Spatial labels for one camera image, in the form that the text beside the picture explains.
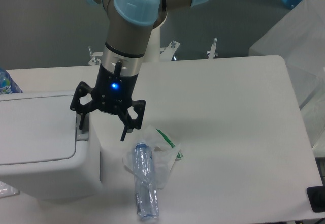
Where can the white push-button trash can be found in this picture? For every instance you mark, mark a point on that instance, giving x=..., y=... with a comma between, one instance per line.
x=44, y=153

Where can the white green plastic bag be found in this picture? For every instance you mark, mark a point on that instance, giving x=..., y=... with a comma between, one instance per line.
x=165, y=151

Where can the blue labelled water bottle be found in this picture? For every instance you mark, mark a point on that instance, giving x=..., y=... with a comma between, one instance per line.
x=8, y=85

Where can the black device at table edge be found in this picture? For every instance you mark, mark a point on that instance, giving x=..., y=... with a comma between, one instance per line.
x=316, y=198

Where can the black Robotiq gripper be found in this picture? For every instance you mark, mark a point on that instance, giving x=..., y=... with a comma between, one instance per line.
x=112, y=94

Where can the crushed clear plastic bottle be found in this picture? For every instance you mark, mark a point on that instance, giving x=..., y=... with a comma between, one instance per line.
x=145, y=185

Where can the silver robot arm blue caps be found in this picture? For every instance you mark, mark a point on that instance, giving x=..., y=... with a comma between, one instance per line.
x=131, y=23

